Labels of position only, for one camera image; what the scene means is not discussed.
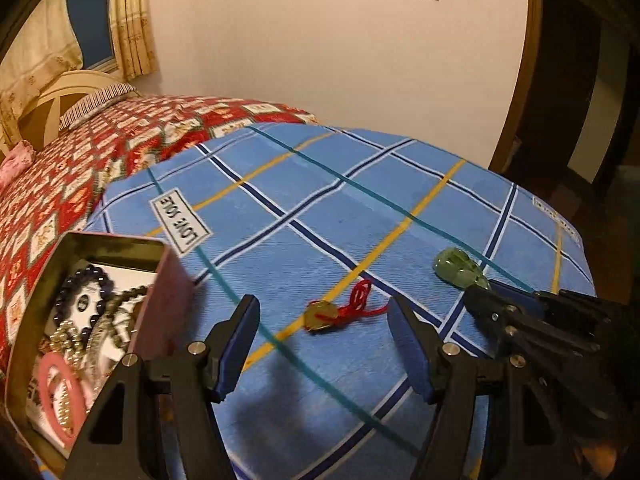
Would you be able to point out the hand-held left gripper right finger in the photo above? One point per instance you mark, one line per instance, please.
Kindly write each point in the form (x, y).
(407, 345)

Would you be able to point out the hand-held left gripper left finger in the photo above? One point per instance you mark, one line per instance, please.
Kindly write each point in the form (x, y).
(235, 355)

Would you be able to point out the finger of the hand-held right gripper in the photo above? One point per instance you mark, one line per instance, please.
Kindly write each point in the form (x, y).
(540, 302)
(500, 320)

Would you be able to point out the pink tin box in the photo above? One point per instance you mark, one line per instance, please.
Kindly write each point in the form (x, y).
(165, 305)

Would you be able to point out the pink bangle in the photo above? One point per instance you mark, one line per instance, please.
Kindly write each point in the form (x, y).
(77, 402)

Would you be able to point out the person's right hand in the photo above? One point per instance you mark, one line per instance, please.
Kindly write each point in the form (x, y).
(597, 462)

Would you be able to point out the blue plaid blanket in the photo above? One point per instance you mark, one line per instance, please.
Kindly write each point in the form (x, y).
(325, 210)

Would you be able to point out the red patterned bedsheet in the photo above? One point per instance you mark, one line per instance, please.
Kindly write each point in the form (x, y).
(75, 160)

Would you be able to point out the striped pillow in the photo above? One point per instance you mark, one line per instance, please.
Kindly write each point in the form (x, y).
(95, 102)

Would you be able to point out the cream wooden headboard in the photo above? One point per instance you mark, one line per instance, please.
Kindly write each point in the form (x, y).
(65, 82)

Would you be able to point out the narrow beige floral curtain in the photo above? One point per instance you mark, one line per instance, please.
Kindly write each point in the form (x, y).
(132, 20)

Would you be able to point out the window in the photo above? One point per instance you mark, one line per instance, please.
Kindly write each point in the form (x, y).
(90, 25)

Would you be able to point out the wide beige floral curtain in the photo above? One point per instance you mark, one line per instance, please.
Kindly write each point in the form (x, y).
(40, 50)

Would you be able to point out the wooden door frame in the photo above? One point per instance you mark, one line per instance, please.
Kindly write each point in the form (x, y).
(525, 60)

